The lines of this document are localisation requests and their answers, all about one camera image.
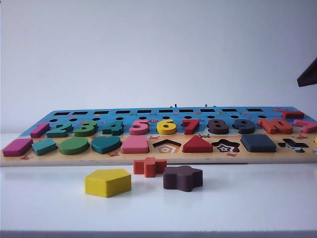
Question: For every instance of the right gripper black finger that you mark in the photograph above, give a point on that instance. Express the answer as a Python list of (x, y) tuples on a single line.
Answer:
[(309, 77)]

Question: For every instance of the slate blue rectangle block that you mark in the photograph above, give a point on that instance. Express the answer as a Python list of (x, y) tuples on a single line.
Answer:
[(258, 143)]

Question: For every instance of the red minus sign piece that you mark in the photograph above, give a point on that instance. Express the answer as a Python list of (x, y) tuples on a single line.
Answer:
[(293, 114)]

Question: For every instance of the pink math sign piece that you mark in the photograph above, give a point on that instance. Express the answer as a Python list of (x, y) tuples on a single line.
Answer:
[(308, 126)]

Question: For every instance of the orange number ten piece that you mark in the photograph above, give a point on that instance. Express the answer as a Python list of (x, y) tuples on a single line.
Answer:
[(275, 126)]

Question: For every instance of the slate blue number nine piece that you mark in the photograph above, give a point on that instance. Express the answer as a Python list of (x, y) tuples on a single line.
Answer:
[(245, 127)]

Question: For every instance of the brown number eight piece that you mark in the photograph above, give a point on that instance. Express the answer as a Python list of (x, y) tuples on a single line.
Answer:
[(218, 127)]

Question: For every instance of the red number seven piece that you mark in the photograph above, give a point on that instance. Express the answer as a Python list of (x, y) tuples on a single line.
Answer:
[(190, 125)]

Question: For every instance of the red triangle block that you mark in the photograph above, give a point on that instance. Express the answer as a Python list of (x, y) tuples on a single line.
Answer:
[(197, 145)]

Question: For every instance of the yellow number six piece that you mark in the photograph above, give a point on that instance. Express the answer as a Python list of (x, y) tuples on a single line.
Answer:
[(166, 127)]

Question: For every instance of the dark purple star block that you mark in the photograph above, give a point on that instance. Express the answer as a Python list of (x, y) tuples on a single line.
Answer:
[(182, 179)]

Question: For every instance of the pink number five piece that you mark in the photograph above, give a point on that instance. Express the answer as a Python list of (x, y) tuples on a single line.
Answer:
[(140, 127)]

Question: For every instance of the orange cross block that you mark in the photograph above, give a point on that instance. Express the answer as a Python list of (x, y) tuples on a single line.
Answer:
[(148, 168)]

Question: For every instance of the pink trapezoid block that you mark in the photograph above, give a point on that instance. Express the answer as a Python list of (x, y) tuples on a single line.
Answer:
[(135, 145)]

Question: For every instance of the dark teal number four piece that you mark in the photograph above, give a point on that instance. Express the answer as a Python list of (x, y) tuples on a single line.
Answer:
[(114, 128)]

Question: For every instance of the teal heart block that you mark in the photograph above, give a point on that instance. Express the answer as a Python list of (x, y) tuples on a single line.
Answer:
[(106, 145)]

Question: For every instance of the blue wooden number puzzle board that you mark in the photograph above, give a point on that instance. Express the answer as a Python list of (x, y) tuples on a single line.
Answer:
[(104, 145)]

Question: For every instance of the yellow pentagon block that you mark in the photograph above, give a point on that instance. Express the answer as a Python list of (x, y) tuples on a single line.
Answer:
[(106, 183)]

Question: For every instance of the green number three piece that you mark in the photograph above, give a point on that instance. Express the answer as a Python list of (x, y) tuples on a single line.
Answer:
[(85, 129)]

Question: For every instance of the green circle block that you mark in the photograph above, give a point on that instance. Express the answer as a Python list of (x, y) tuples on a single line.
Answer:
[(74, 145)]

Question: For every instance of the teal number two piece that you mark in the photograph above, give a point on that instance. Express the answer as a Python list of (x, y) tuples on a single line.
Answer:
[(59, 130)]

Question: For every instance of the teal square block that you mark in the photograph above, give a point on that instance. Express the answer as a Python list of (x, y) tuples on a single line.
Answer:
[(45, 146)]

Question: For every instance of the magenta number one piece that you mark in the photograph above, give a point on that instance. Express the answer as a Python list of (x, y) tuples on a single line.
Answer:
[(39, 130)]

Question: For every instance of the magenta parallelogram block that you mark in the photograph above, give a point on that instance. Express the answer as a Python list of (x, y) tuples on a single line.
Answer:
[(17, 147)]

